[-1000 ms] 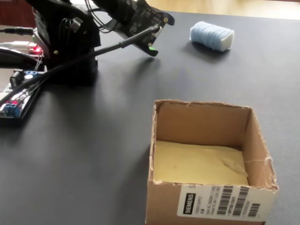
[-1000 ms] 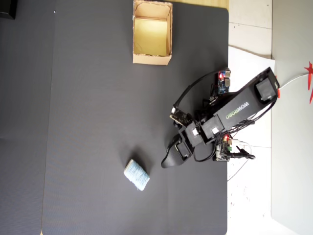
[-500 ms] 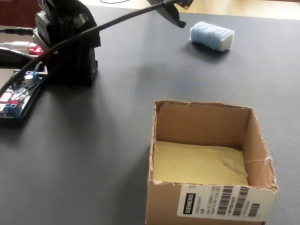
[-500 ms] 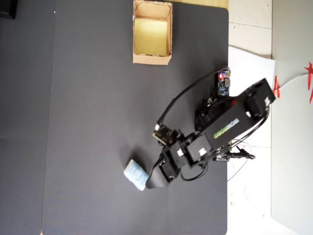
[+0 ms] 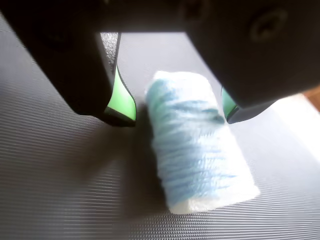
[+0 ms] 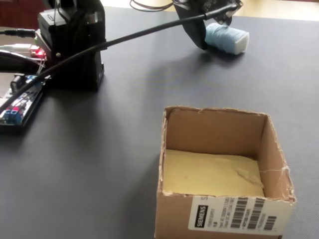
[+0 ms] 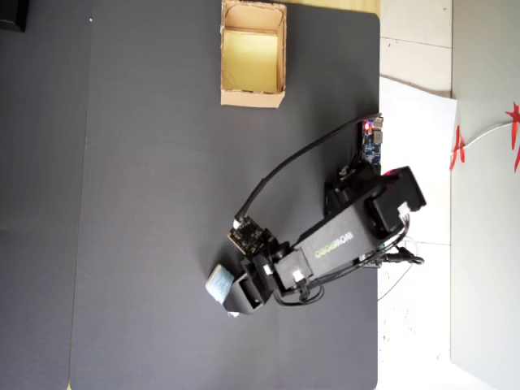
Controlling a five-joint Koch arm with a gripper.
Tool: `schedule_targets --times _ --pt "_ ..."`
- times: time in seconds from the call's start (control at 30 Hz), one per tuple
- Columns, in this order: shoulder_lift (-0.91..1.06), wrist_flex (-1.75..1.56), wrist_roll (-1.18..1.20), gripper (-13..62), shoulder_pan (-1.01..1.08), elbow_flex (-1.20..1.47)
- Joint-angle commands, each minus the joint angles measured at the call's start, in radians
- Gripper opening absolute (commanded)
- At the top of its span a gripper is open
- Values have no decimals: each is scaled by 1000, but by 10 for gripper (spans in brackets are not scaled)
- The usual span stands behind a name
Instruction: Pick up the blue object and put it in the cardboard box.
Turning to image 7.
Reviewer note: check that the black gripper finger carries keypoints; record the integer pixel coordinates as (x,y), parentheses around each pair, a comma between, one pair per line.
(235,302)

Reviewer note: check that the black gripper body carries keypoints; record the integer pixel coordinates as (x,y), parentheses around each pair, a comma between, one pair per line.
(260,302)

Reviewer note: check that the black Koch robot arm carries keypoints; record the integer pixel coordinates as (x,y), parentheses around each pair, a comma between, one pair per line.
(365,227)

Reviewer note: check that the brown cardboard box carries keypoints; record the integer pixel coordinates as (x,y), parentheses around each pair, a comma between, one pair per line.
(252,99)

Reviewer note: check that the black box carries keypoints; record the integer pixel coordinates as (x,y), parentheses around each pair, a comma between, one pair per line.
(11,14)

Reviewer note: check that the motor driver circuit board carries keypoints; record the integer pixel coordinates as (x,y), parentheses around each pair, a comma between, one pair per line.
(375,264)

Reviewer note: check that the black foam mat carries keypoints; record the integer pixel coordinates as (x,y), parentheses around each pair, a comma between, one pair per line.
(162,183)

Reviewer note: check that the black power plug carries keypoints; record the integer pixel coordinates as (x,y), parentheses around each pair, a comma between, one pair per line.
(402,258)

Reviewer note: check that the blue controller board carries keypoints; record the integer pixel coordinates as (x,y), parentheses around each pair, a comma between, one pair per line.
(371,146)

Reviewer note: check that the white paper sheet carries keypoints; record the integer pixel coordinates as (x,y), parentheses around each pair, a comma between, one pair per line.
(418,134)

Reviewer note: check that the red paper cutout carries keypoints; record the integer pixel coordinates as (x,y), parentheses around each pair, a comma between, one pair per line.
(458,146)
(516,130)

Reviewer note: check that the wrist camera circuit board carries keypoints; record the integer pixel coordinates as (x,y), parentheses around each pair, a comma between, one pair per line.
(245,233)

